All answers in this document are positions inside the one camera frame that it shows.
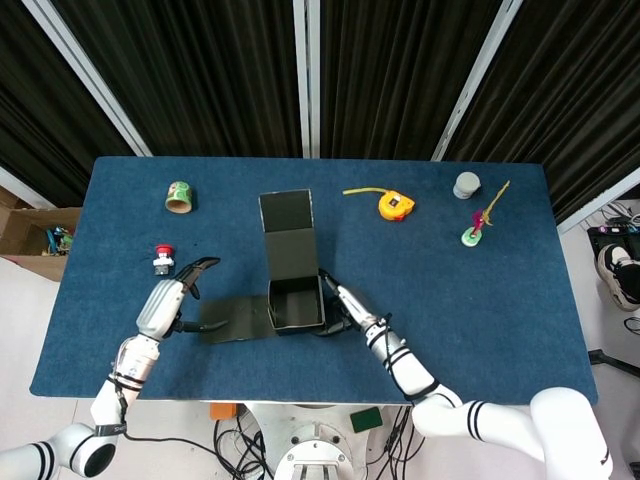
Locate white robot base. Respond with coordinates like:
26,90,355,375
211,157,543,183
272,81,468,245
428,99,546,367
247,402,389,480

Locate black pleated curtain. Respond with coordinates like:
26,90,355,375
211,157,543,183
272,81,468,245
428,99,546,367
444,0,640,224
318,0,501,161
0,0,135,207
49,0,304,159

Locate green patterned tape roll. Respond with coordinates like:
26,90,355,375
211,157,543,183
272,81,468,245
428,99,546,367
164,180,196,215

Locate person leg black trousers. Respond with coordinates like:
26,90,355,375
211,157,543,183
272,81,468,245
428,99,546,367
617,258,640,297

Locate blue felt table mat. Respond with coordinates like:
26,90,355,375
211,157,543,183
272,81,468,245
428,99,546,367
29,156,599,407

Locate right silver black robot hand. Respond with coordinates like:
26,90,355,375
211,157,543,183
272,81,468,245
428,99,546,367
317,269,381,337

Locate white partition frame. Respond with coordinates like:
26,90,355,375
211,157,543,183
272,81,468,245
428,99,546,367
0,166,56,210
432,0,524,161
292,0,321,159
557,167,640,235
22,0,152,158

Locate black floor cables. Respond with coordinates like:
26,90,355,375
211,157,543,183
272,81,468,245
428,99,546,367
212,404,431,480

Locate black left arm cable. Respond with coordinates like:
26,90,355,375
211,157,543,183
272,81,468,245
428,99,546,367
119,430,224,459

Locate black device with cables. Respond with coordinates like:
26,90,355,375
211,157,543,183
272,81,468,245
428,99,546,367
587,199,640,261

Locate grey cylindrical container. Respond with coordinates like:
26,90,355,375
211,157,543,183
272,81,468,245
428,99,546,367
452,171,482,200

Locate green block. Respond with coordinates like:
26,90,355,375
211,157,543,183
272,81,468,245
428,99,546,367
349,407,384,434

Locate black foldable cardboard box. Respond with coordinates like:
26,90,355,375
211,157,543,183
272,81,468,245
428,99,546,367
198,188,327,345

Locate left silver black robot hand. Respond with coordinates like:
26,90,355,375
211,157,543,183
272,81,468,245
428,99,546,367
135,256,230,342

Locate yellow tape measure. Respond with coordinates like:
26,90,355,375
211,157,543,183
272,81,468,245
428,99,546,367
342,186,416,223

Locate brown cardboard carton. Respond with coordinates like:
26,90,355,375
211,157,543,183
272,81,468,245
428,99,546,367
0,187,82,282

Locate black stand leg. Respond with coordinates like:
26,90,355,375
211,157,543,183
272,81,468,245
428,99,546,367
588,348,640,377

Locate feather toy with green base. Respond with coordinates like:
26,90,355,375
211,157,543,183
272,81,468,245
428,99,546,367
460,180,511,248

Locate red emergency stop button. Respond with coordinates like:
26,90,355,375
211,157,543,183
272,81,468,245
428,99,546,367
152,243,177,278

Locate colourful tool handles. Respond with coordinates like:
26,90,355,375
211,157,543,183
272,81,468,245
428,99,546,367
45,226,76,257

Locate white black sneaker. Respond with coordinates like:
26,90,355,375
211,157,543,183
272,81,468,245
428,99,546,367
593,242,640,311

